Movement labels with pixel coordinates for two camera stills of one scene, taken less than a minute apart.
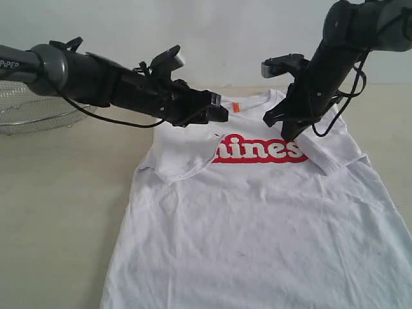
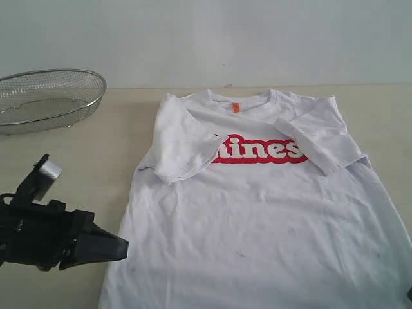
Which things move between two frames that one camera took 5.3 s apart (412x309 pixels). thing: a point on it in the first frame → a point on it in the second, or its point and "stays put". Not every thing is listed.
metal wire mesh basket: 24,110 stays put
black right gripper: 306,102 → 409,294
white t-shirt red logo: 230,214 stays put
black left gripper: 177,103 → 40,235
